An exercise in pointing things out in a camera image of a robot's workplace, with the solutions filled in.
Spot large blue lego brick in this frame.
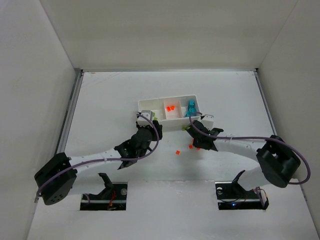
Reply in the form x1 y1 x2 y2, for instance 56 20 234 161
185 107 197 118

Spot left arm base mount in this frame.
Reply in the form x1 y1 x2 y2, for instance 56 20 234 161
79 173 128 211

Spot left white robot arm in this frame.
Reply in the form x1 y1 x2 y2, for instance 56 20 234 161
34 120 163 206

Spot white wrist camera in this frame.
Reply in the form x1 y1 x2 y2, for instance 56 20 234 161
200 114 214 131
136 110 154 127

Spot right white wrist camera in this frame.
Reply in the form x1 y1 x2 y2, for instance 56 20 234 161
200 114 214 131

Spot white three-compartment sorting tray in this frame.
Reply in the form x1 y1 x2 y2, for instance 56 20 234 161
138 95 200 132

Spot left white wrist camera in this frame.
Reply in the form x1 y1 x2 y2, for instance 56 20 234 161
136 110 154 127

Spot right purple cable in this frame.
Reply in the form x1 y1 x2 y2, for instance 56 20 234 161
189 112 312 185

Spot blue lego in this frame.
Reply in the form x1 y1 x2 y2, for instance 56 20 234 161
188 99 195 108

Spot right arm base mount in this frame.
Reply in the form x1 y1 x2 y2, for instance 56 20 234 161
215 170 270 211

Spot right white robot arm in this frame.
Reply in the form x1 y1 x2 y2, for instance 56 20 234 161
185 120 302 191

